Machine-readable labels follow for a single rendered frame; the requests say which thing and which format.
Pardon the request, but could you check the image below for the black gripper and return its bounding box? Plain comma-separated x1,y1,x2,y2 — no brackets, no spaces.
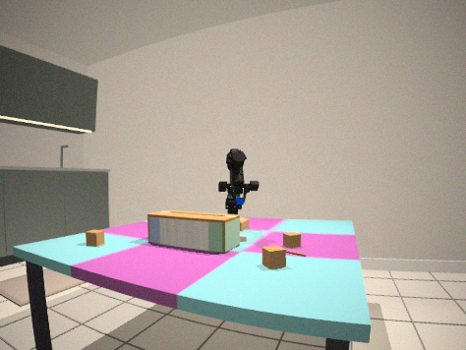
218,170,260,203

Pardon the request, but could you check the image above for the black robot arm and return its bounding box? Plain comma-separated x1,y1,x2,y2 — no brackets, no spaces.
225,148,247,215

